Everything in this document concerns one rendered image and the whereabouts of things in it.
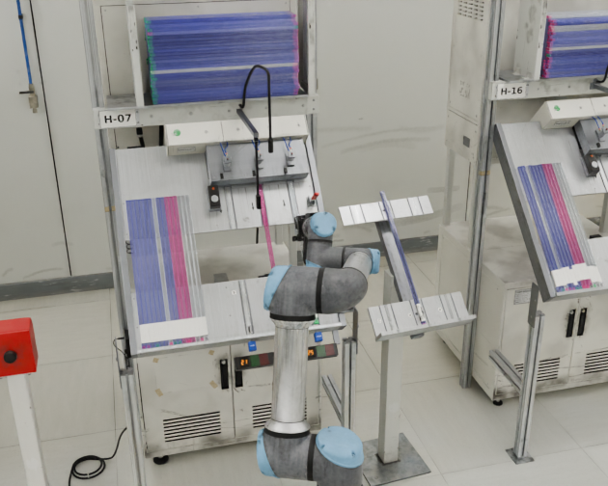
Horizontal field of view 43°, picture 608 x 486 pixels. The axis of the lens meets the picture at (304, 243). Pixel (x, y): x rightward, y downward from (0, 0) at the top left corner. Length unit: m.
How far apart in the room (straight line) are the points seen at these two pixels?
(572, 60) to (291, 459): 1.87
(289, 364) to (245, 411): 1.13
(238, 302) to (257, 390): 0.56
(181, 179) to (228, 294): 0.43
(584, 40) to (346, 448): 1.85
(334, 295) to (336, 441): 0.36
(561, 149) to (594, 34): 0.44
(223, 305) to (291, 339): 0.65
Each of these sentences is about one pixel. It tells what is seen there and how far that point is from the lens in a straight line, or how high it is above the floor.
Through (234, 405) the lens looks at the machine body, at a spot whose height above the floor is 0.24.
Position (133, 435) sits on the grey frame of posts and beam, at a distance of 2.66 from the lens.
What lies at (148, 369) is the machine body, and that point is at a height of 0.46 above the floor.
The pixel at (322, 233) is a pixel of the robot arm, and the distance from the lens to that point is 2.25.
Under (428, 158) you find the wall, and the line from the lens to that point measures 4.66.
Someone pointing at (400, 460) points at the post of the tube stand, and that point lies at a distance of 3.12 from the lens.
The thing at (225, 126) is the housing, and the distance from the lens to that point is 2.66.
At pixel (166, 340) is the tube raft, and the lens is 2.47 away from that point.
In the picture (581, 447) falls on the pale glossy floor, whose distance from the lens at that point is 3.35.
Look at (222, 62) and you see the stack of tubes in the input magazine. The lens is 2.63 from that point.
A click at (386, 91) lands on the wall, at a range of 4.45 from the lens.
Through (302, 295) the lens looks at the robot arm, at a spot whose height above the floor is 1.12.
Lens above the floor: 1.99
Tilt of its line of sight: 24 degrees down
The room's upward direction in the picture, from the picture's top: 1 degrees counter-clockwise
